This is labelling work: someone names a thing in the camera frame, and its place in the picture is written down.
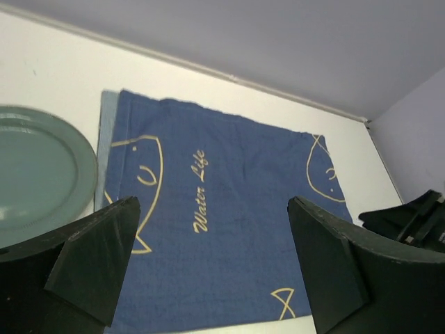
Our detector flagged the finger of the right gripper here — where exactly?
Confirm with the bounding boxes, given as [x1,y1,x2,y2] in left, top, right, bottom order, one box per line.
[359,190,444,249]

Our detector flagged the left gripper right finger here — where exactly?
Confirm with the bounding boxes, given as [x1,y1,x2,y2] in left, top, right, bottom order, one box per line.
[288,197,444,333]

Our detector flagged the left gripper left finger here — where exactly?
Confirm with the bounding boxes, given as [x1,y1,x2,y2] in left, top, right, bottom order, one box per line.
[1,197,140,334]

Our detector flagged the teal green plate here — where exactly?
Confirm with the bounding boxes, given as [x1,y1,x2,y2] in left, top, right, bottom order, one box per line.
[1,106,97,248]

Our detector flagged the blue fish-print placemat cloth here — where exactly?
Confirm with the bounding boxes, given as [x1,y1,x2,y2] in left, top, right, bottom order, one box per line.
[95,90,350,333]

